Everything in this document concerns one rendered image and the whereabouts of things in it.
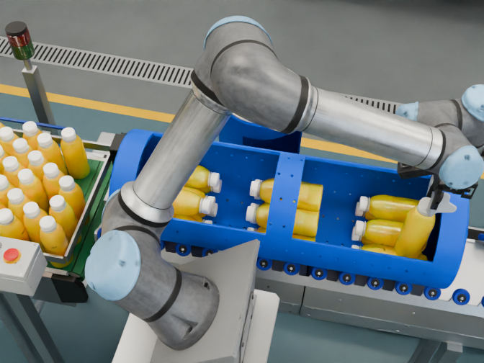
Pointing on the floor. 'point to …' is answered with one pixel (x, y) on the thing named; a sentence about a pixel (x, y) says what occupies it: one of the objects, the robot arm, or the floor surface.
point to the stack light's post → (38, 96)
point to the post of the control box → (34, 326)
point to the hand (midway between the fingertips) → (428, 204)
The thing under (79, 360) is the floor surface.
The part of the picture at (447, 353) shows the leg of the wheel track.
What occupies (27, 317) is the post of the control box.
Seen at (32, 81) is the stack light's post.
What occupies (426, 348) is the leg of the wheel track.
